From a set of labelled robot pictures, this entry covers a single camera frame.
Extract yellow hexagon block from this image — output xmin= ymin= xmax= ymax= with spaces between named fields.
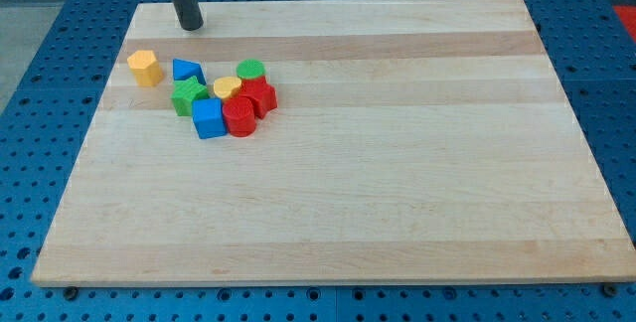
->
xmin=127 ymin=50 xmax=165 ymax=87

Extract red star block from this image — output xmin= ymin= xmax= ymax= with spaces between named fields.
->
xmin=239 ymin=76 xmax=277 ymax=119

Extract green star block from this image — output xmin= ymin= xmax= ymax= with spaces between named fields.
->
xmin=171 ymin=76 xmax=209 ymax=116

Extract red cylinder block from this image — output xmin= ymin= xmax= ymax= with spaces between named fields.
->
xmin=222 ymin=96 xmax=256 ymax=137

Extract light wooden board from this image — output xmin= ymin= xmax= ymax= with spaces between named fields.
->
xmin=32 ymin=0 xmax=635 ymax=287

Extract green cylinder block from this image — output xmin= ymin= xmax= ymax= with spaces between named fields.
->
xmin=236 ymin=59 xmax=266 ymax=80

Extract yellow heart block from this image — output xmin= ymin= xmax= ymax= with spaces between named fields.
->
xmin=213 ymin=77 xmax=242 ymax=101

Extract blue cube block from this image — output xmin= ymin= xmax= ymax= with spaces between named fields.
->
xmin=192 ymin=98 xmax=228 ymax=139

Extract blue triangle block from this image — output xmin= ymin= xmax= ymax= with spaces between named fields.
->
xmin=172 ymin=58 xmax=207 ymax=85

